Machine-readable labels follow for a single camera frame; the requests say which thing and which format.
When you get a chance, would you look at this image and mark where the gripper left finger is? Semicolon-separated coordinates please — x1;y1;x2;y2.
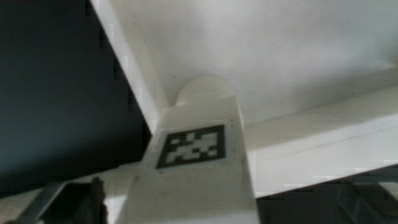
11;177;109;224

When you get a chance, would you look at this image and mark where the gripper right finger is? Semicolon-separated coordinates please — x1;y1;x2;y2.
338;182;398;224

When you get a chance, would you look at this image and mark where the white table leg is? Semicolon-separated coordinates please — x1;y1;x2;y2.
116;76;260;224

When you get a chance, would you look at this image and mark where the white square table top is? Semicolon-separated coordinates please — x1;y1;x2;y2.
89;0;398;196

